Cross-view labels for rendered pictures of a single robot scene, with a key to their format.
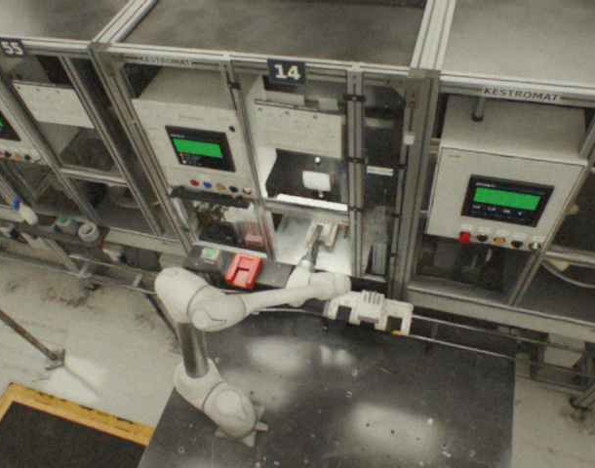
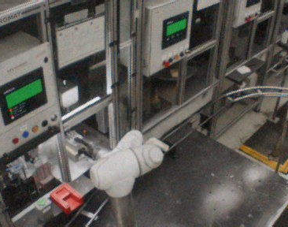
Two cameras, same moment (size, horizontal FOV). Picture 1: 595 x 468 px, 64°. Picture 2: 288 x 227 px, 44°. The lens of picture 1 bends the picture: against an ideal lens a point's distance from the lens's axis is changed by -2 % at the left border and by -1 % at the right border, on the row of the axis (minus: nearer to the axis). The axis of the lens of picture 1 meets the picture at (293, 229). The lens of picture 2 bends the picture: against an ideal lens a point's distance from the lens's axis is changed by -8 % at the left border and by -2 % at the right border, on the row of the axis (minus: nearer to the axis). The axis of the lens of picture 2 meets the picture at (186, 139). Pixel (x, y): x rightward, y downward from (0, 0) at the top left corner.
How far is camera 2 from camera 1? 1.58 m
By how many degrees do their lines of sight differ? 55
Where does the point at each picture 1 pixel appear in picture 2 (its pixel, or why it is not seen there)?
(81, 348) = not seen: outside the picture
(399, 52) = not seen: outside the picture
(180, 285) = (120, 156)
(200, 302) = (144, 149)
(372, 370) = (169, 185)
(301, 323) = not seen: hidden behind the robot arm
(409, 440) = (218, 187)
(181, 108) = (10, 61)
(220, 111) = (39, 47)
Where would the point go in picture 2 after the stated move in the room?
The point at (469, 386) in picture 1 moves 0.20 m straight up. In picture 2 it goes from (202, 152) to (205, 132)
